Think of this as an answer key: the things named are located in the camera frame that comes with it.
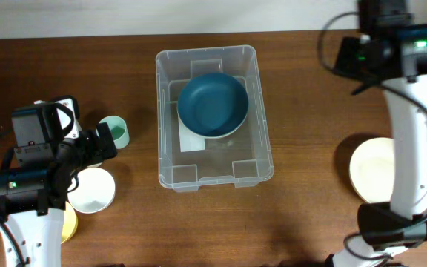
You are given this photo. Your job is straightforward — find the mint green cup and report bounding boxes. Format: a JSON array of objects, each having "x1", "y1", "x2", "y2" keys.
[{"x1": 99, "y1": 116, "x2": 130, "y2": 150}]

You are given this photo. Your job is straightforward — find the dark blue bowl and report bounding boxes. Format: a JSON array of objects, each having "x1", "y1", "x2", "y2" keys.
[{"x1": 177, "y1": 73, "x2": 249, "y2": 138}]

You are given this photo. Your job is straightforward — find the cream white bowl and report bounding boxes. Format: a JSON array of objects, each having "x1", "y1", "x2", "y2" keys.
[{"x1": 349, "y1": 137, "x2": 394, "y2": 203}]

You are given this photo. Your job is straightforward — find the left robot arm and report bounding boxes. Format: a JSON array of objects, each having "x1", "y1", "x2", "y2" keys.
[{"x1": 0, "y1": 102, "x2": 117, "y2": 266}]

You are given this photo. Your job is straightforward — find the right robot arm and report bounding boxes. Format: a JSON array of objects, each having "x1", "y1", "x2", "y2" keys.
[{"x1": 325, "y1": 0, "x2": 427, "y2": 266}]

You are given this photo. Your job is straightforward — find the beige bowl in container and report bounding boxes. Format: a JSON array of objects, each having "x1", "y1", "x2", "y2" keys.
[{"x1": 177, "y1": 103, "x2": 249, "y2": 139}]

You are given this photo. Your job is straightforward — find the clear plastic storage container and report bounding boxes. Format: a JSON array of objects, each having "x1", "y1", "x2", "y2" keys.
[{"x1": 156, "y1": 45, "x2": 274, "y2": 192}]

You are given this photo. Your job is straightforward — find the white small bowl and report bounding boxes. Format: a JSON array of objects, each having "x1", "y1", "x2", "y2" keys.
[{"x1": 67, "y1": 168, "x2": 116, "y2": 214}]

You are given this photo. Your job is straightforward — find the yellow small bowl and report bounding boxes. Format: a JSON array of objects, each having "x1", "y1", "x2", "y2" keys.
[{"x1": 61, "y1": 202, "x2": 78, "y2": 244}]

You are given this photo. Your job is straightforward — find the white paper label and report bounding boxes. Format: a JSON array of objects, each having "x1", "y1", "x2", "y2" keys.
[{"x1": 178, "y1": 117, "x2": 205, "y2": 153}]

